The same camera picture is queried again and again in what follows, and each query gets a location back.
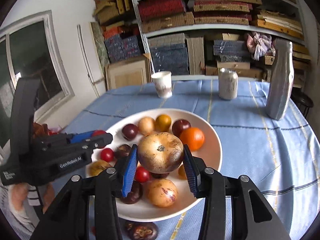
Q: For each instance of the red cherry tomato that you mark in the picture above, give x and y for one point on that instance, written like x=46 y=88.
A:
x=107 y=155
x=100 y=132
x=143 y=175

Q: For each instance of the brown plush toy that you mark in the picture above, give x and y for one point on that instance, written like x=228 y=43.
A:
x=41 y=128

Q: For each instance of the wooden cabinet panel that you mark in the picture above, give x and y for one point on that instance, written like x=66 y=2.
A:
x=127 y=75

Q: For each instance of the black stool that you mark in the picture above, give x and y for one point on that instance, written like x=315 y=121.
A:
x=303 y=102

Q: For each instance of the dark purple mangosteen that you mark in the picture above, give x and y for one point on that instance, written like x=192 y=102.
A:
x=133 y=195
x=122 y=152
x=142 y=231
x=160 y=175

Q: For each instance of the white drink can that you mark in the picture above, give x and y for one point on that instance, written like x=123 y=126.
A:
x=228 y=85

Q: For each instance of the stack of tan woven boxes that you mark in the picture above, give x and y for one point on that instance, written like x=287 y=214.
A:
x=110 y=12

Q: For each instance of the large yellow passion fruit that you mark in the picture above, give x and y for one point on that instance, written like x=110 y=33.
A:
x=160 y=152

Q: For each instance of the grey ribbed bottle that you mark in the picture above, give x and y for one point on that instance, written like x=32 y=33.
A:
x=280 y=85

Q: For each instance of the tan passion fruit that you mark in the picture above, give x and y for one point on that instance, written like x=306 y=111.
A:
x=146 y=125

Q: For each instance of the dark red plum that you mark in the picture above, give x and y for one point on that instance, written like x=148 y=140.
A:
x=181 y=127
x=130 y=131

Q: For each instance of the green marbled board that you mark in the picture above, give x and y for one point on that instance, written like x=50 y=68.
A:
x=100 y=45

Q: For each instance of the white plastic strip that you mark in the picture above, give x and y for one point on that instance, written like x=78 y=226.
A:
x=83 y=55

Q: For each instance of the stack of grey script boxes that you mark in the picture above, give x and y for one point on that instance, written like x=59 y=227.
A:
x=170 y=55

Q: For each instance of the yellow speckled passion fruit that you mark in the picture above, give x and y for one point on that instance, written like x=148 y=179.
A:
x=162 y=192
x=98 y=167

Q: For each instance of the upright tan woven box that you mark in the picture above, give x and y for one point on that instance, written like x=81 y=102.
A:
x=195 y=55

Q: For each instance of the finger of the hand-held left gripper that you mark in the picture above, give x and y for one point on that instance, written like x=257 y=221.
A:
x=82 y=135
x=97 y=140

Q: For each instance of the stack of wooden boxes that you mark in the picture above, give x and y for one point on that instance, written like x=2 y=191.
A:
x=301 y=55

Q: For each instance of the stack of dark grey boxes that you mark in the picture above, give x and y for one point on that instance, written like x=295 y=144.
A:
x=231 y=48

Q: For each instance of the stack of blue floral boxes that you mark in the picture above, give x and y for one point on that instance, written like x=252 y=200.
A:
x=122 y=46

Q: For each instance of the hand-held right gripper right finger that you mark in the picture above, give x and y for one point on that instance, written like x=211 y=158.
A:
x=191 y=173

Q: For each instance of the stack of red and tan boxes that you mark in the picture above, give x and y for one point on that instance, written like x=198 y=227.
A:
x=162 y=7

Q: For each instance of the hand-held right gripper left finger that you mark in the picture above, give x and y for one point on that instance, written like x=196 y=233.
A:
x=130 y=172

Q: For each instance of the white framed window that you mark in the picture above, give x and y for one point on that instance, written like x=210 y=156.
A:
x=32 y=60

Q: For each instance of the white paper cup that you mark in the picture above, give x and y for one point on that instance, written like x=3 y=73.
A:
x=162 y=85

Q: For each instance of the orange tomato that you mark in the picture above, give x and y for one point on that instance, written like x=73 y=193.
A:
x=192 y=138

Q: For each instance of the pink plastic bag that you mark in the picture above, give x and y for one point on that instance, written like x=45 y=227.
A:
x=258 y=45

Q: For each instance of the small orange kumquat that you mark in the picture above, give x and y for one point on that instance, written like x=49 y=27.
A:
x=181 y=172

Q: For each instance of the person's left hand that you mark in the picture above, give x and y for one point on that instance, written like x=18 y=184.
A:
x=18 y=195

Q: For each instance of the orange-yellow round fruit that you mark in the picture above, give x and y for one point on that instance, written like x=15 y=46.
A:
x=163 y=122

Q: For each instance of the white metal shelf rack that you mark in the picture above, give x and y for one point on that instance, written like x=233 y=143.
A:
x=175 y=30

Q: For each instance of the person's left forearm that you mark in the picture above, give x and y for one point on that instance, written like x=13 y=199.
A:
x=12 y=217

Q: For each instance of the white plate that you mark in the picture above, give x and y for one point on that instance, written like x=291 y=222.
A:
x=140 y=211

